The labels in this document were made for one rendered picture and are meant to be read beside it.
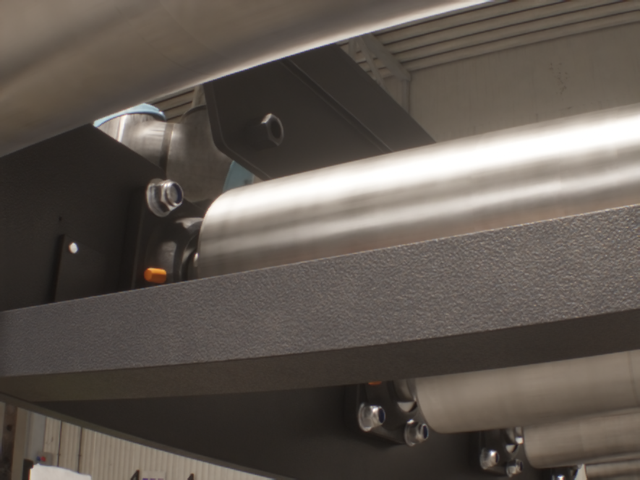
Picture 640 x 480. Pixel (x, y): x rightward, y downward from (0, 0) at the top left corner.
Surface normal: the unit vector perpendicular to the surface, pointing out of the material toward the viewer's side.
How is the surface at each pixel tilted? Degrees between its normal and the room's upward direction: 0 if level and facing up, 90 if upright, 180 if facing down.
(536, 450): 138
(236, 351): 90
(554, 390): 132
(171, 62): 172
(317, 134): 90
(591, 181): 99
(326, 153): 90
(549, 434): 115
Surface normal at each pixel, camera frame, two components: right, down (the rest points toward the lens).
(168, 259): 0.05, -0.40
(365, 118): 0.86, -0.15
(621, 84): -0.51, -0.34
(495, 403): -0.38, 0.46
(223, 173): 0.11, 0.21
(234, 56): 0.07, 0.98
